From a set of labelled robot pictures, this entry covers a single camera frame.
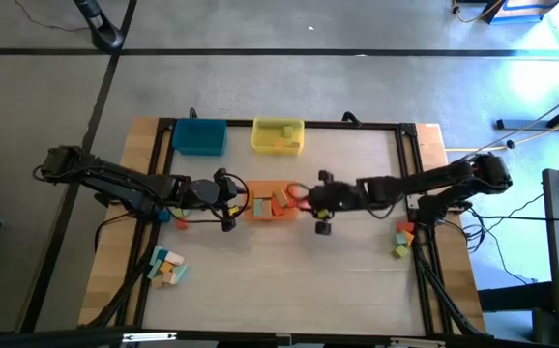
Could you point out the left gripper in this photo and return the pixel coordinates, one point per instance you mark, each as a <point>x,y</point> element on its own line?
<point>207,192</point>

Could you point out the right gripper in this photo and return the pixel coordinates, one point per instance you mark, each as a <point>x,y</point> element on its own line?
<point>337,195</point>

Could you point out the teal wooden brick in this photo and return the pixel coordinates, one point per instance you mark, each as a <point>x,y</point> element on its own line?
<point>258,208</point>

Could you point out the small tan wooden cube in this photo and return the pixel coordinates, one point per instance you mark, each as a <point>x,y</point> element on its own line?
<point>295,144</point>

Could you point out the small orange wooden cube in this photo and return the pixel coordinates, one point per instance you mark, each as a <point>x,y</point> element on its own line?
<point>278,143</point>

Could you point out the light teal wooden cube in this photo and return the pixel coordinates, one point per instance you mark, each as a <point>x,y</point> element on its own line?
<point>400,238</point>

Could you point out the small red wooden cube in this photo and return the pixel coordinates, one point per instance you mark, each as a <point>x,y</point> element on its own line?
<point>405,225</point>

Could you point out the green wooden cube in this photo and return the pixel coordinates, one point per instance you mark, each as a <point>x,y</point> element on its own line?
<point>400,252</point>

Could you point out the yellow-orange wooden cube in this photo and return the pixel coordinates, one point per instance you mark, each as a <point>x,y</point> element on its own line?
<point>409,238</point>

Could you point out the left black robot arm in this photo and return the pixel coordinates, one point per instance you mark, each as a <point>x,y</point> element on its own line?
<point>115,176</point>

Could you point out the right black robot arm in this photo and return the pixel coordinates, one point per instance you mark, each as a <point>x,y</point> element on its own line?
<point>429,181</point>

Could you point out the orange translucent plastic bin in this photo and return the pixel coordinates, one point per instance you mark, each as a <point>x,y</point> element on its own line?
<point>248,193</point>

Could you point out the yellow translucent plastic bin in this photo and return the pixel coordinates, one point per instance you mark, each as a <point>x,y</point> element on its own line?
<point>265,140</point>

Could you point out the light green wooden block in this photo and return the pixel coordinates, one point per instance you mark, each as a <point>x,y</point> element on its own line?
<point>179,211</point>

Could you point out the small red wooden block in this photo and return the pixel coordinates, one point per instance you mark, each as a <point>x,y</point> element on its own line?
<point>182,223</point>

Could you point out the teal plastic bin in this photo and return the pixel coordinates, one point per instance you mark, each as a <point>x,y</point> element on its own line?
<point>199,137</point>

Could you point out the blue wooden cube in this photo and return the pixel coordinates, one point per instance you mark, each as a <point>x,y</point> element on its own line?
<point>164,216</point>

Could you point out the white-pink wooden block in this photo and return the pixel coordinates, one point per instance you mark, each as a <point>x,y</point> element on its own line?
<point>175,258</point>

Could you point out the dark teal wooden block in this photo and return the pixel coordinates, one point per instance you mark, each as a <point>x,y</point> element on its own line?
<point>163,254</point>

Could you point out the light teal wooden wedge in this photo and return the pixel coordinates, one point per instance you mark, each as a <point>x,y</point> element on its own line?
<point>181,274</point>

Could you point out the light teal wooden block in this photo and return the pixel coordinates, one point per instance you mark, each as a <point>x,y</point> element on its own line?
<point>154,271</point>
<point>155,253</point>

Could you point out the orange wooden block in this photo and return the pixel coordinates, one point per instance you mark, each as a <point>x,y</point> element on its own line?
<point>166,267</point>

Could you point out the wooden table side board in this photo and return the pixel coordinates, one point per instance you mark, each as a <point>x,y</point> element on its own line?
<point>140,140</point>
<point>453,270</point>

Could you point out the black floor stand foot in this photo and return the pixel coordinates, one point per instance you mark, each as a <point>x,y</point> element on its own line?
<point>105,36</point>

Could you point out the grey metal stand base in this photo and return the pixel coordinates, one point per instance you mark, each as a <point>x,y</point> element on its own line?
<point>526,124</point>

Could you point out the black overhead rig bar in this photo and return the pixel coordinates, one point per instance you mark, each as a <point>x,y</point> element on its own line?
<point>42,338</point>

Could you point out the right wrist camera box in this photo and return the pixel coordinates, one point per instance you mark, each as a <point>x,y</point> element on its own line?
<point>323,228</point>

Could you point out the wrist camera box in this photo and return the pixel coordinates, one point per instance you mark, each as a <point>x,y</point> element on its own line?
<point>227,224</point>
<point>323,228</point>

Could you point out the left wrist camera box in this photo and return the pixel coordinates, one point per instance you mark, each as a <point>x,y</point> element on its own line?
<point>227,224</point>

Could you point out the black aluminium table frame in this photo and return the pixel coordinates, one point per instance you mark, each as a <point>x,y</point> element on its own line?
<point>332,124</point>

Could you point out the black frame clamp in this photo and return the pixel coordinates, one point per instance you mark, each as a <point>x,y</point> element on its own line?
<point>192,113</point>
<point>351,117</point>

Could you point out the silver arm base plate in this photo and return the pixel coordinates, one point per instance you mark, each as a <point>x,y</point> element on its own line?
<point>412,200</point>

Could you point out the silver metal bracket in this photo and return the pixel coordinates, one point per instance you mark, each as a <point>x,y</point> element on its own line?
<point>417,343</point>
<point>149,337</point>

